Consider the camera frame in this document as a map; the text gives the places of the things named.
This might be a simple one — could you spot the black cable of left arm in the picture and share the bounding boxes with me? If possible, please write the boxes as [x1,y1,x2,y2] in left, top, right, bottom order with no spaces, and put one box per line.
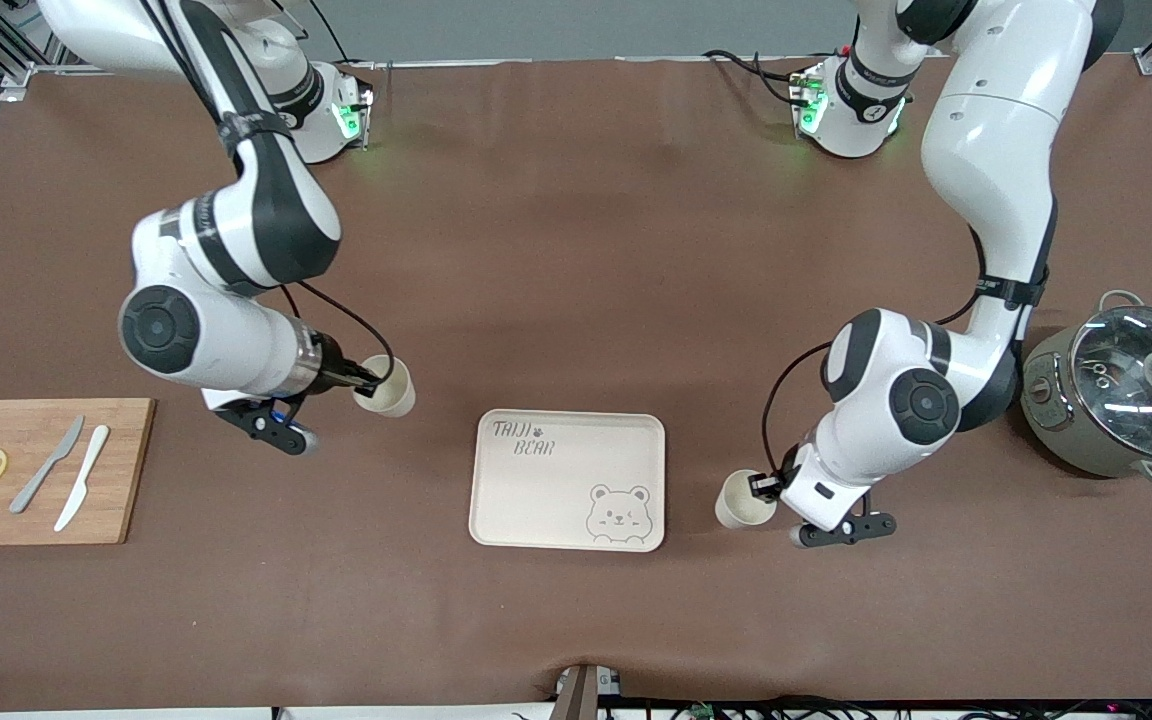
[762,225,987,476]

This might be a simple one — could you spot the black cable at arm base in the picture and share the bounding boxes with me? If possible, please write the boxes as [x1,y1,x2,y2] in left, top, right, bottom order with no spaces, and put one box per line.
[703,48,807,106]
[276,0,352,66]

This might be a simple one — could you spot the cream tray with bear print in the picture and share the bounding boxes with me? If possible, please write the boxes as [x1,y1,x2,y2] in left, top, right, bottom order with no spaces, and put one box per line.
[468,409,667,553]

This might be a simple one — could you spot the white plastic knife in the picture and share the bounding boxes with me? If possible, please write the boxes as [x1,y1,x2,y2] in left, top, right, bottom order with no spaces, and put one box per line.
[53,424,111,533]

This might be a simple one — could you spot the grey-green cooking pot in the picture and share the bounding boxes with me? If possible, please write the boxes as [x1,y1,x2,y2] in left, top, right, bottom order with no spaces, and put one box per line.
[1021,290,1152,489]

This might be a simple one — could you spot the glass pot lid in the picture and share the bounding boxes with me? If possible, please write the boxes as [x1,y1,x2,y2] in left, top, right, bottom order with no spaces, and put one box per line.
[1071,305,1152,433]

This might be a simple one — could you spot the white plastic cup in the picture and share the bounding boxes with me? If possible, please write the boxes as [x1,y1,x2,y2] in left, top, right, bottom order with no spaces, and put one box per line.
[352,355,417,419]
[715,468,778,531]

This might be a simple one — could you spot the grey-blue plastic knife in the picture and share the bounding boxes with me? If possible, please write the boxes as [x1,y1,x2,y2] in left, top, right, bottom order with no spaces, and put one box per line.
[8,414,86,515]

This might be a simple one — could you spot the brown post at table edge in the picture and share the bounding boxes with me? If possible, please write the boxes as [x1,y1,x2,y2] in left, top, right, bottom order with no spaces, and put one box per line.
[551,663,602,720]

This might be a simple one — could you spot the bamboo cutting board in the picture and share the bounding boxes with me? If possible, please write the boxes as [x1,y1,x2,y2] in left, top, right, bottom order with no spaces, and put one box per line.
[0,397,157,547]

